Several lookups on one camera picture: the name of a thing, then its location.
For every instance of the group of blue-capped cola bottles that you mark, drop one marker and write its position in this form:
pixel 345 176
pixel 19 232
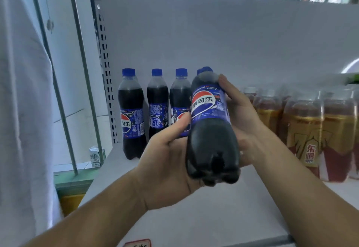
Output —
pixel 132 109

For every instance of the person's left hand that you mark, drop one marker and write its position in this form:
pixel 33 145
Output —
pixel 162 171

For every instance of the white metal shelf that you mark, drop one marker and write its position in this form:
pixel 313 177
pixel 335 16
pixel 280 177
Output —
pixel 252 36

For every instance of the row of amber drink bottles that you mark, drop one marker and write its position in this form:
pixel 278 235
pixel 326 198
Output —
pixel 314 126

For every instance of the small white carton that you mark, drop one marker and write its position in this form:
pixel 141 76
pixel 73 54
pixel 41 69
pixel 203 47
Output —
pixel 94 155

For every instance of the white bamboo print curtain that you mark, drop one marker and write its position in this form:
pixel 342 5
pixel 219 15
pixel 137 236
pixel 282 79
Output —
pixel 22 115

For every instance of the red-bordered shelf label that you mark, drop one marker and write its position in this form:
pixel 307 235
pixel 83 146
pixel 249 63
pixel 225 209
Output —
pixel 137 243

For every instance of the Pepsi cola bottle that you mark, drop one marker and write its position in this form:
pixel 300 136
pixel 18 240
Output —
pixel 213 143

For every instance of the person's right hand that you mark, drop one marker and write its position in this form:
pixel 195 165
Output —
pixel 247 126

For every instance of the white panelled door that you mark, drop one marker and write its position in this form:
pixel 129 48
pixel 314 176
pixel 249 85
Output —
pixel 61 75

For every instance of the person's left forearm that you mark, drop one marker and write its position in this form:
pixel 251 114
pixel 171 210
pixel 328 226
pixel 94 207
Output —
pixel 84 221

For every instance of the person's right forearm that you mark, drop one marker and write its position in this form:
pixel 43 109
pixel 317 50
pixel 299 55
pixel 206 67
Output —
pixel 308 199

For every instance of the small brass pendant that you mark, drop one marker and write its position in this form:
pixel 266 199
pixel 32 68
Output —
pixel 49 25

